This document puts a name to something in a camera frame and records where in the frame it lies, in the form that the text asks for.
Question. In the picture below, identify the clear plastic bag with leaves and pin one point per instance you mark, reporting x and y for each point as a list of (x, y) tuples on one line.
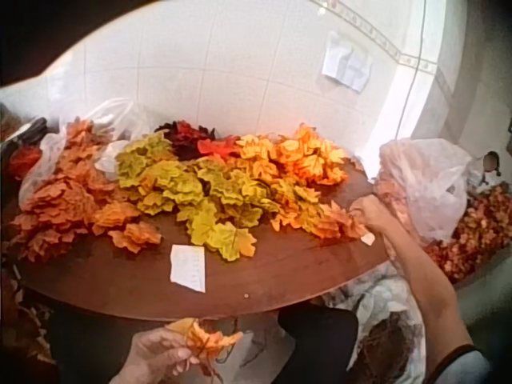
[(428, 188)]

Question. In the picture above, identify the person's right hand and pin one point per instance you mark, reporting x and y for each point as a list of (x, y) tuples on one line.
[(370, 216)]

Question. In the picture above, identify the pile of dull orange leaves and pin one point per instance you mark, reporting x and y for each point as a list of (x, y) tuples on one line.
[(68, 200)]

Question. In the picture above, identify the heap of brown leaf garlands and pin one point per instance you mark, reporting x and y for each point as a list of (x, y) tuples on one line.
[(20, 320)]

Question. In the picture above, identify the stack of pale orange leaves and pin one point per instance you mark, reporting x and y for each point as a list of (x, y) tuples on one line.
[(340, 224)]

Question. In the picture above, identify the pile of yellow green leaves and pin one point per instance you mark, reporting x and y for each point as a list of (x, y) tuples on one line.
[(200, 200)]

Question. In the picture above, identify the red bundle of leaves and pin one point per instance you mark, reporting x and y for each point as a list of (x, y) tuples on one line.
[(24, 162)]

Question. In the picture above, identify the heap of reddish brown leaves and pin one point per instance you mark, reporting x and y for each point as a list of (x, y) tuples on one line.
[(476, 232)]

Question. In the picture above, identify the white paper sheets on wall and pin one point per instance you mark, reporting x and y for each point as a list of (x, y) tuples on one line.
[(347, 60)]

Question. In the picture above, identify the person's left hand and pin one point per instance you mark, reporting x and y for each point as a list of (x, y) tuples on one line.
[(154, 354)]

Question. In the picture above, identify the crumpled clear plastic bag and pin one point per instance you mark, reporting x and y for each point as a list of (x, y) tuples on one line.
[(108, 120)]

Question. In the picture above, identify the black objects heap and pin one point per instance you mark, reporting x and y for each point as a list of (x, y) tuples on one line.
[(32, 130)]

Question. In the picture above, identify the white paper slip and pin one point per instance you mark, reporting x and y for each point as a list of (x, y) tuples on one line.
[(188, 268)]

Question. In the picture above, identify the pile of bright orange leaves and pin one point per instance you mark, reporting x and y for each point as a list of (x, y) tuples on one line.
[(296, 158)]

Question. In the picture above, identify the small white tag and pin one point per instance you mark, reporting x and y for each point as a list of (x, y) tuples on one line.
[(367, 238)]

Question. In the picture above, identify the person's right fingers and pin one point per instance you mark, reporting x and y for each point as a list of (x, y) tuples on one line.
[(358, 210)]

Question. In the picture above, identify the pile of dark red leaves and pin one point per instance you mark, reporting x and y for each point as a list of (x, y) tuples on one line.
[(188, 138)]

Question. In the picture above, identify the orange leaf sprig with stem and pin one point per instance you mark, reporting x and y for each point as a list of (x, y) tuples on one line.
[(208, 338)]

